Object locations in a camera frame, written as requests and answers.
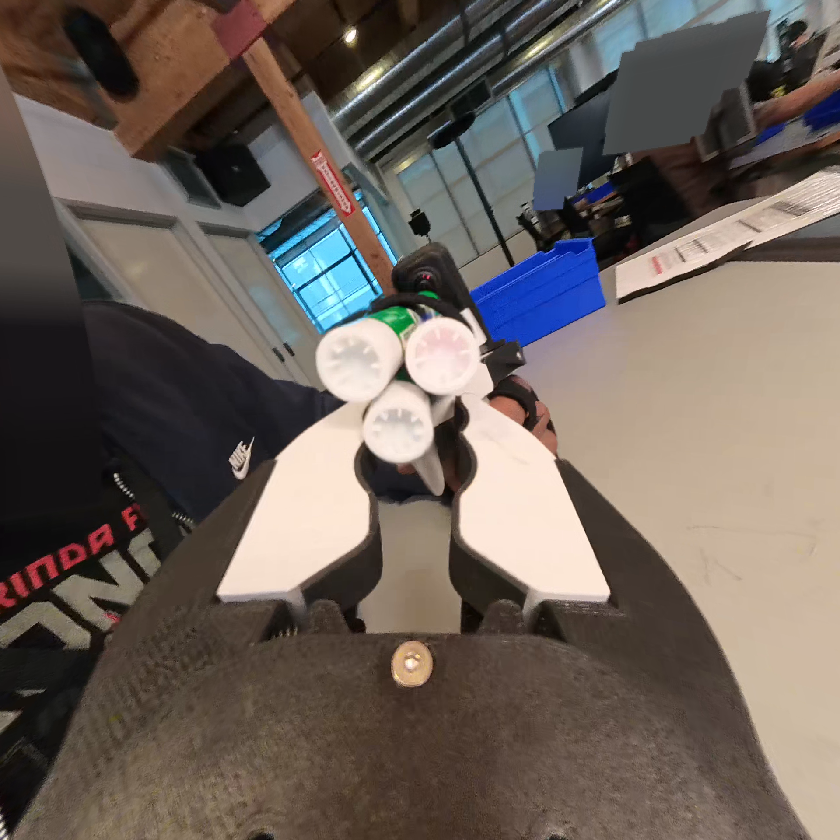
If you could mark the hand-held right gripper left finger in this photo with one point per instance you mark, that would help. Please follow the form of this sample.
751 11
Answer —
295 525

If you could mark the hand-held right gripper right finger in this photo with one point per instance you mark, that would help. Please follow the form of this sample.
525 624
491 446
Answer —
532 525

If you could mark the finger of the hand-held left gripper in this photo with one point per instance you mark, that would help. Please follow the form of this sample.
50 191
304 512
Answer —
441 470

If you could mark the green dry erase marker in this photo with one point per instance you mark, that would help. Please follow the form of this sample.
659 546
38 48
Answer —
357 362
398 423

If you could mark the red dry erase marker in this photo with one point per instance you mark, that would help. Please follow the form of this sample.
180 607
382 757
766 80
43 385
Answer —
442 352

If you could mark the blue plastic bin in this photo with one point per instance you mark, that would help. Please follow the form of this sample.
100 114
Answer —
538 295

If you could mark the person's left hand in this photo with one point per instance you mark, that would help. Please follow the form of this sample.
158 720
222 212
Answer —
542 423

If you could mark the black ceiling lamp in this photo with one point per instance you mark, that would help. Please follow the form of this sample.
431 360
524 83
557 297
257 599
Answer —
450 130

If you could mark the printed paper sheet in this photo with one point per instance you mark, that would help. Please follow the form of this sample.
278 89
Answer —
722 236

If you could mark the small blue bin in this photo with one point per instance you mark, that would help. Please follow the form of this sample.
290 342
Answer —
801 121

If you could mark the wooden post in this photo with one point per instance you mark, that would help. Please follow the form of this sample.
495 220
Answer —
315 158

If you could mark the silver ventilation duct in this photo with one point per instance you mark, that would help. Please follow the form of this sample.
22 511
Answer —
460 66

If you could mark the black wall speaker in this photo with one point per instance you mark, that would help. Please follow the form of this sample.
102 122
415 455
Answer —
234 173

